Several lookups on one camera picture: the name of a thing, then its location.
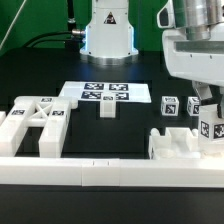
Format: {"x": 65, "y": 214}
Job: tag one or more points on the white chair back frame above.
{"x": 52, "y": 114}

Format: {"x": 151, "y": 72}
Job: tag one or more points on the white U-shaped fence frame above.
{"x": 203, "y": 172}

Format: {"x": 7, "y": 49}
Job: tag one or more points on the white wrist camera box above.
{"x": 165, "y": 17}

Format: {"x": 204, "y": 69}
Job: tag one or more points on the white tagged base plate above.
{"x": 92, "y": 91}

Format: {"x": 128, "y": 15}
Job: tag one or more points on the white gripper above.
{"x": 199, "y": 61}

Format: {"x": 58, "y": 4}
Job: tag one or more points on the white chair seat panel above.
{"x": 176, "y": 143}

